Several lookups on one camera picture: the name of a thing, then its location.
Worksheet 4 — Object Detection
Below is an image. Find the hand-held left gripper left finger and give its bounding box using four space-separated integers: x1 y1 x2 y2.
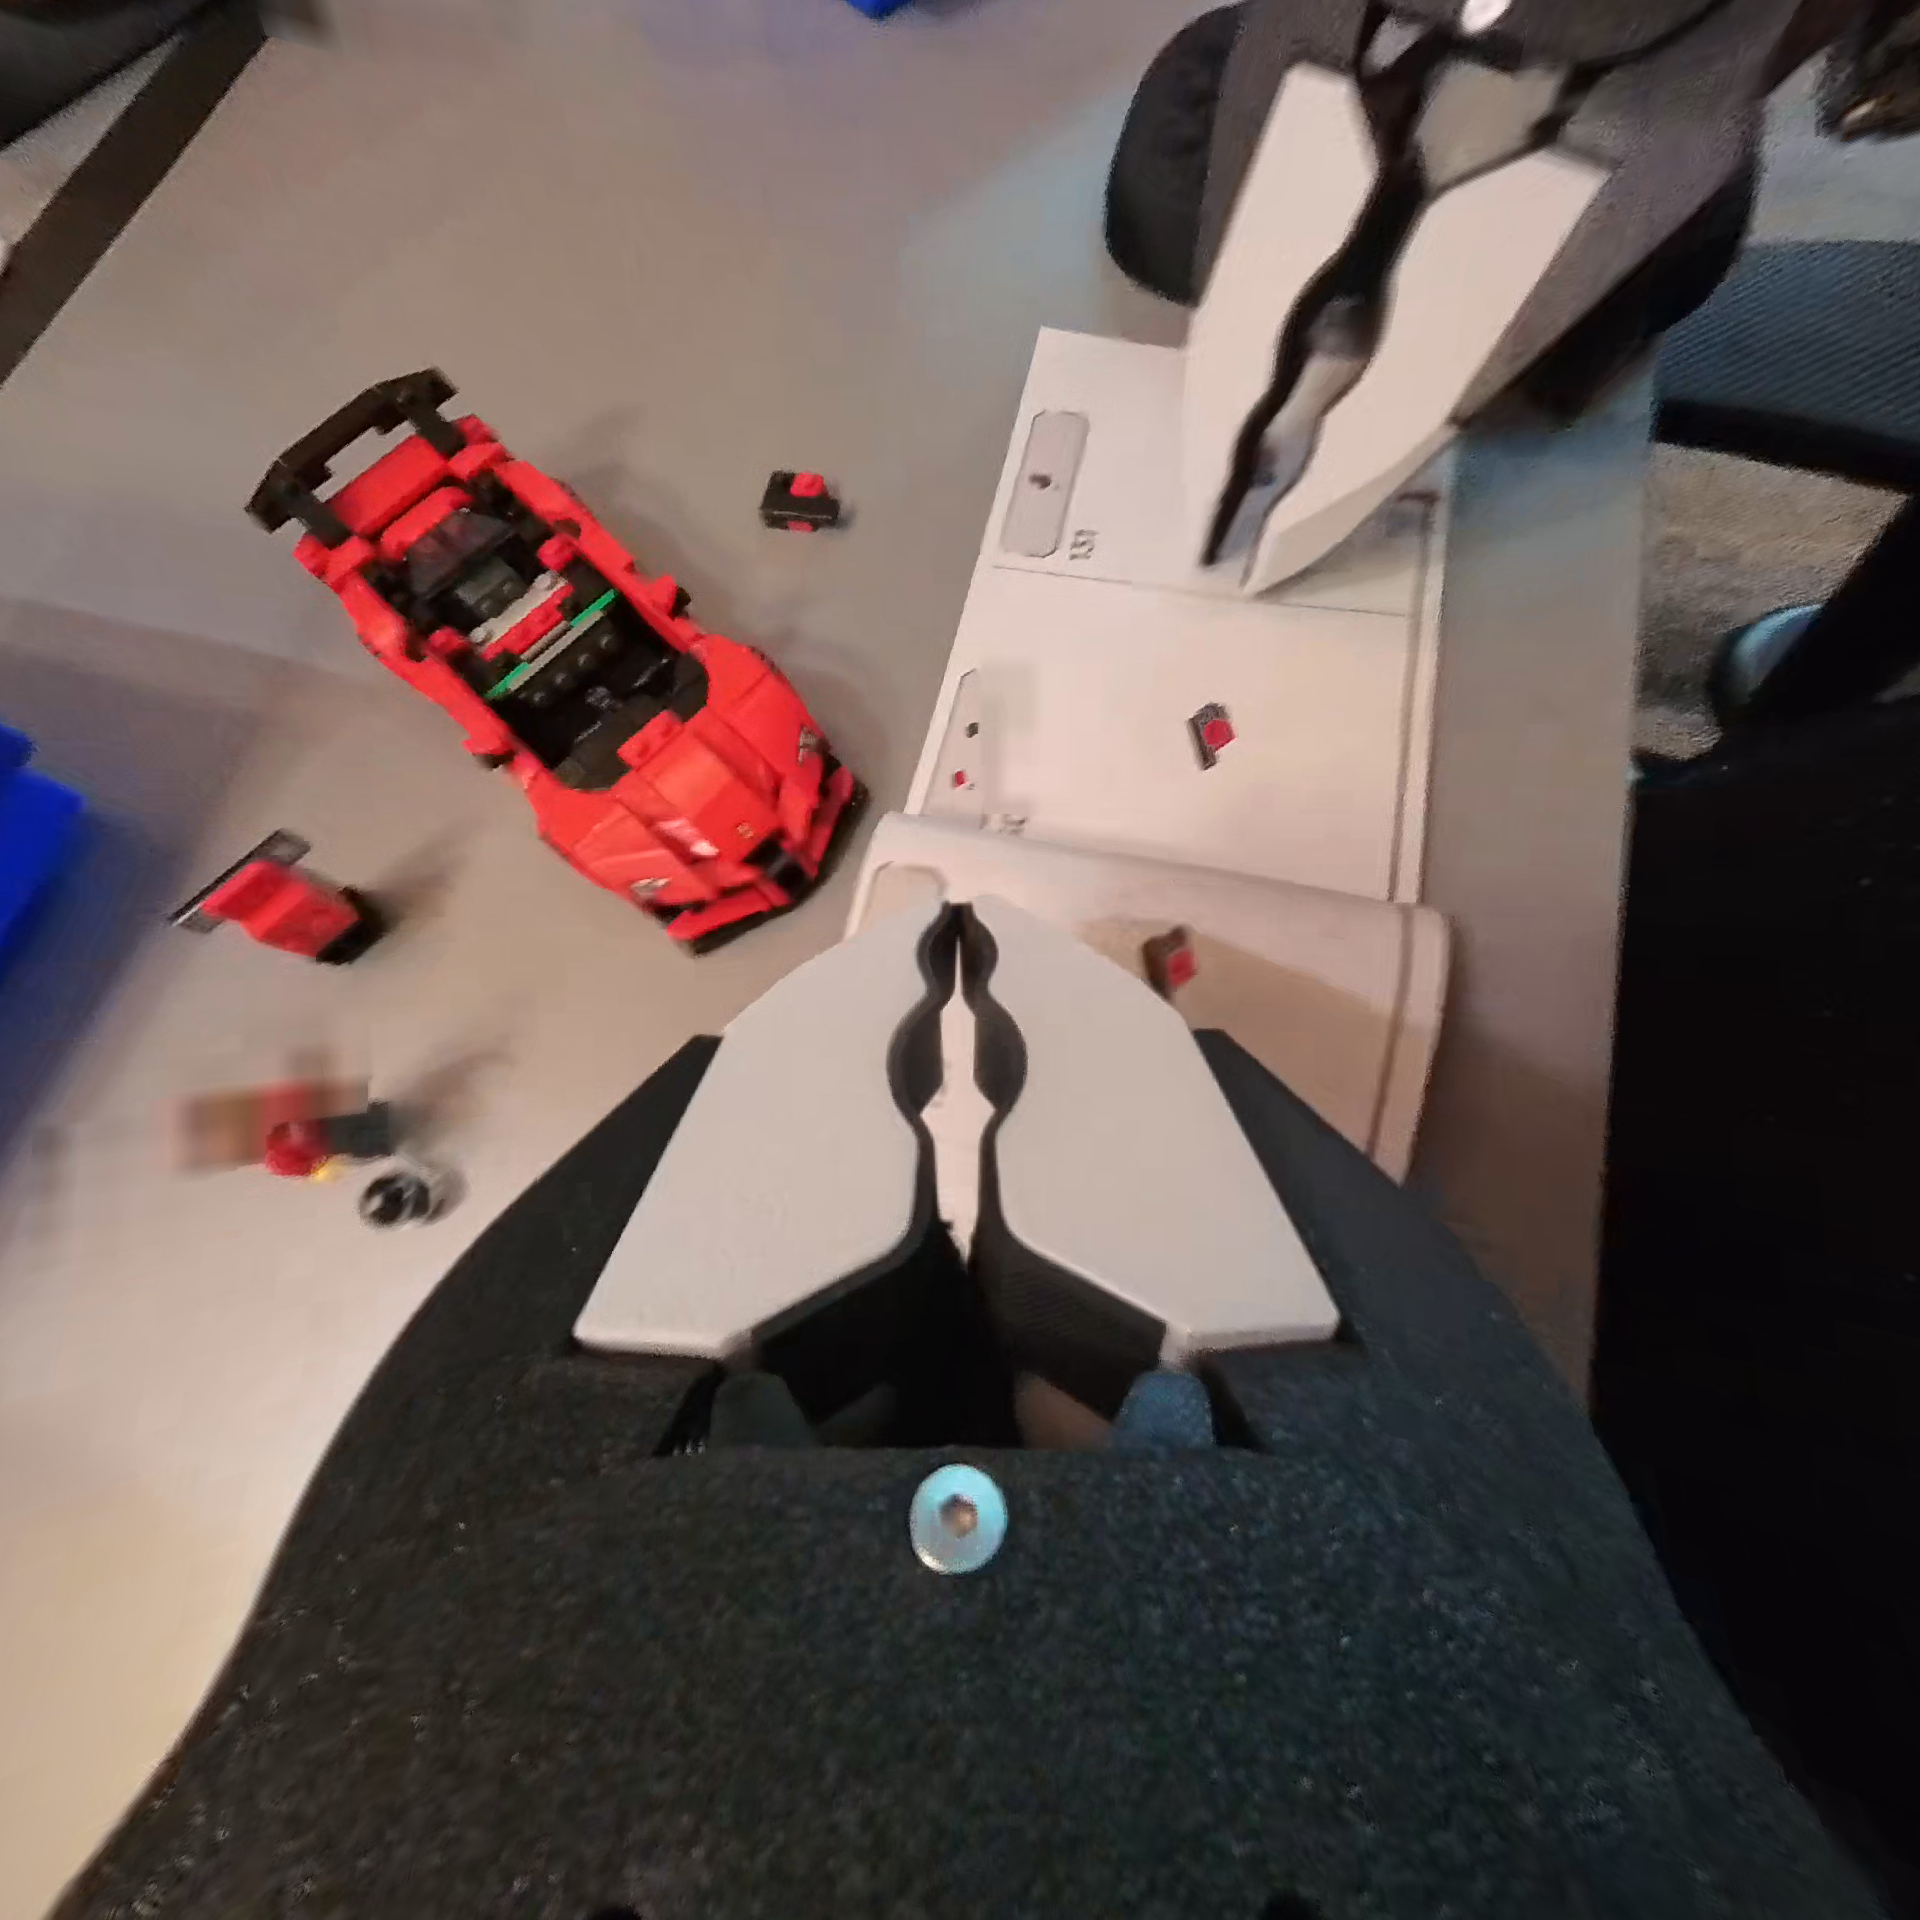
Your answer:
573 901 965 1362

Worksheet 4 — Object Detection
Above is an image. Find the red black lego side assembly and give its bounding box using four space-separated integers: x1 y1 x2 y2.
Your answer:
169 829 381 966

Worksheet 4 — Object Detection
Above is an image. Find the brown wristwatch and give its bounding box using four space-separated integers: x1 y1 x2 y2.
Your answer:
1816 19 1920 146

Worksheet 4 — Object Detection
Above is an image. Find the white lego instruction booklet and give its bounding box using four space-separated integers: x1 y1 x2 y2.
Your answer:
842 327 1454 1187

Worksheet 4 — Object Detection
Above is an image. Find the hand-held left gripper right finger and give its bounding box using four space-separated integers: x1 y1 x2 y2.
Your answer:
957 895 1343 1371

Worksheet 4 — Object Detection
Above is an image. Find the grey chair caster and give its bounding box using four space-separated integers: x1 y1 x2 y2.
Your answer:
1710 606 1825 716

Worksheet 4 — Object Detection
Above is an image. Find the red lego sports car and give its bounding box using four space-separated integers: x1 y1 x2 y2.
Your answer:
245 368 872 959

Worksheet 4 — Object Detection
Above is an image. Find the black office chair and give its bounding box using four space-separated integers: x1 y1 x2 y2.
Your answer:
1648 240 1920 725

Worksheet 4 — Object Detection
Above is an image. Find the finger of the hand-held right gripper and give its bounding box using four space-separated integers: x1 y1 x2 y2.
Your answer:
1241 146 1616 596
1181 59 1418 572

